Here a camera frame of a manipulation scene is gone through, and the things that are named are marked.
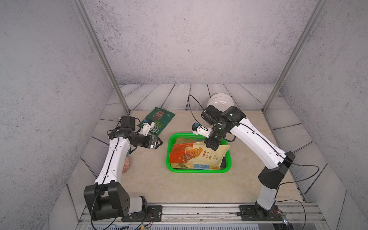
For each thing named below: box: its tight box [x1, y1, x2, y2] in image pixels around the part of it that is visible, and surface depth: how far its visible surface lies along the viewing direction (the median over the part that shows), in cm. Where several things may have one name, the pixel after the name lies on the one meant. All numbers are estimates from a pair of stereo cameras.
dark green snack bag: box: [137, 107, 176, 136], surface depth 120 cm
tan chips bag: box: [170, 137, 230, 171], surface depth 78 cm
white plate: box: [207, 92, 235, 113], surface depth 107 cm
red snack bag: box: [169, 142, 195, 164], surface depth 76 cm
